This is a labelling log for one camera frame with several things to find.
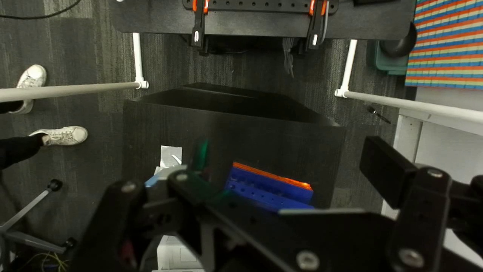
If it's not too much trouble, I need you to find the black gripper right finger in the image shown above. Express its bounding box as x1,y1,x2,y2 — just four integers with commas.
359,136,451,272

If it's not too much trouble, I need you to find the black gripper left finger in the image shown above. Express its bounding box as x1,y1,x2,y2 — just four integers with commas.
69,181,166,272

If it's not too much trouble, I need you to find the blue and orange tool case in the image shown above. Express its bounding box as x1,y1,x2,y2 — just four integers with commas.
225,162,314,212

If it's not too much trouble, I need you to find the right white sneaker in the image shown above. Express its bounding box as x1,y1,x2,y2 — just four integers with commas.
33,126,89,147

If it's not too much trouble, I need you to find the colourful striped panel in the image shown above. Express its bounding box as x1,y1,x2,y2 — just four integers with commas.
406,0,483,91

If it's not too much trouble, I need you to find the black cabinet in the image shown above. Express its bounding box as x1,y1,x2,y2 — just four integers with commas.
122,83,346,209

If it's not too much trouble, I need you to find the black mounting board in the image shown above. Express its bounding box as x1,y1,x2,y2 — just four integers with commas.
109,0,415,39

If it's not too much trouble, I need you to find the orange black clamp right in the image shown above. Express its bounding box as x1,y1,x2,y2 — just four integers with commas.
306,0,330,50

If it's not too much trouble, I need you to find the orange black clamp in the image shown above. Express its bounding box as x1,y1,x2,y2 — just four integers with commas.
192,0,210,48
306,0,330,50

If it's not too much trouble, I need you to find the orange black clamp left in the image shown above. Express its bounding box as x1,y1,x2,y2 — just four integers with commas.
192,0,210,48

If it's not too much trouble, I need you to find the white pipe frame right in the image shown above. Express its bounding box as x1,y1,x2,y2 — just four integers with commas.
333,39,483,123

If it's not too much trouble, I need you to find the white pipe frame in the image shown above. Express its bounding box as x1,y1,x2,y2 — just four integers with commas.
333,39,483,123
0,32,149,103

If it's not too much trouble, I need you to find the white pipe frame left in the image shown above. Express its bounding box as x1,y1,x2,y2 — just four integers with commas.
0,32,149,103

